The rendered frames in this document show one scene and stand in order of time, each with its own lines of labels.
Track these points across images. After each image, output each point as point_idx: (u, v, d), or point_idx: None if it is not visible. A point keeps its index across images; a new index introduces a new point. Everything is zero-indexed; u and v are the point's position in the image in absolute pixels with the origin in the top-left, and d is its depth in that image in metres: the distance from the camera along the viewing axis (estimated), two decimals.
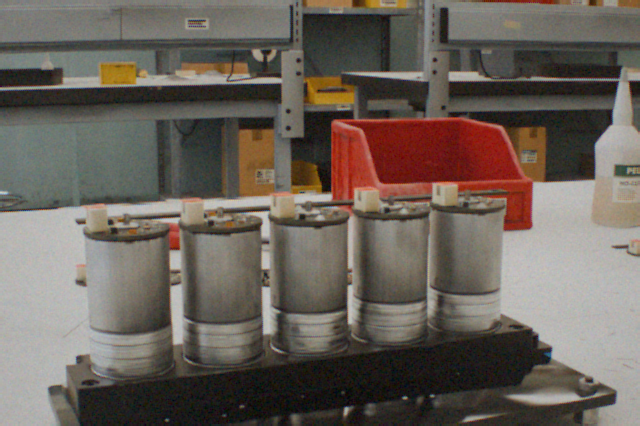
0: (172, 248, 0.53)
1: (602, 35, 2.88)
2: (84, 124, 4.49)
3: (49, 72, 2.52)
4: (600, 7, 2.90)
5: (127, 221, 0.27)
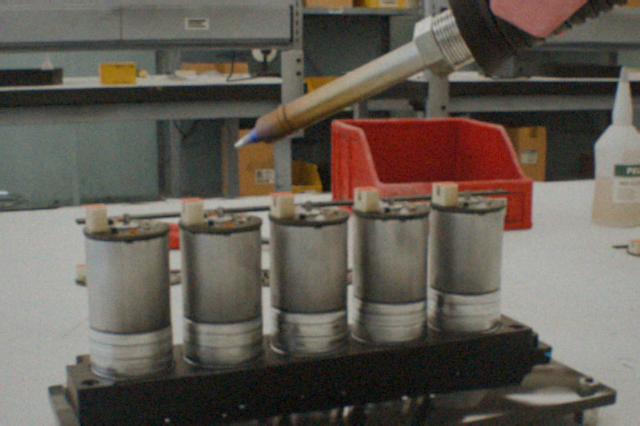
0: (172, 248, 0.53)
1: (602, 35, 2.88)
2: (84, 124, 4.49)
3: (49, 72, 2.52)
4: None
5: (127, 221, 0.27)
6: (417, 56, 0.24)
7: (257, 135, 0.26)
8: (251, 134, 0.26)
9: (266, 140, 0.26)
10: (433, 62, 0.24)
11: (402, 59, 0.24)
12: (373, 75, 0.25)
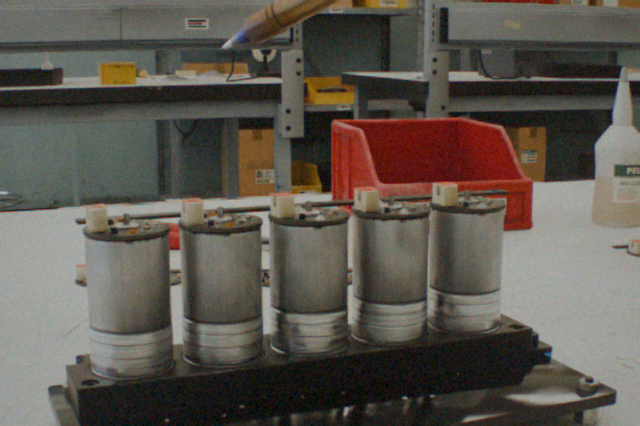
0: (172, 248, 0.53)
1: (602, 35, 2.88)
2: (84, 124, 4.49)
3: (49, 72, 2.52)
4: (600, 7, 2.90)
5: (127, 221, 0.27)
6: None
7: (245, 34, 0.26)
8: (239, 34, 0.26)
9: (254, 38, 0.26)
10: None
11: None
12: None
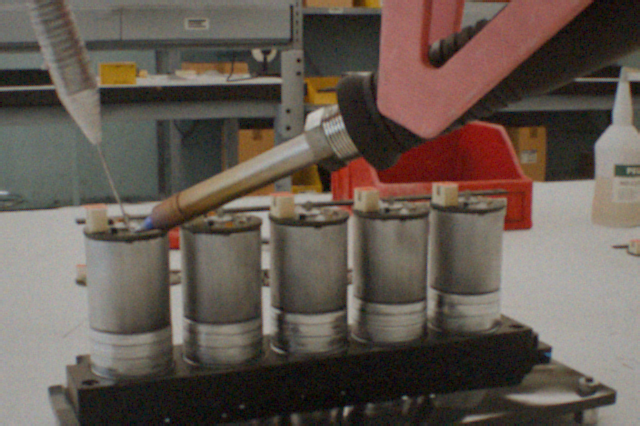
0: (172, 248, 0.53)
1: None
2: None
3: (49, 72, 2.52)
4: None
5: (127, 221, 0.27)
6: (308, 150, 0.23)
7: (152, 222, 0.26)
8: (147, 221, 0.26)
9: (161, 228, 0.26)
10: (323, 158, 0.23)
11: (293, 152, 0.24)
12: (264, 167, 0.24)
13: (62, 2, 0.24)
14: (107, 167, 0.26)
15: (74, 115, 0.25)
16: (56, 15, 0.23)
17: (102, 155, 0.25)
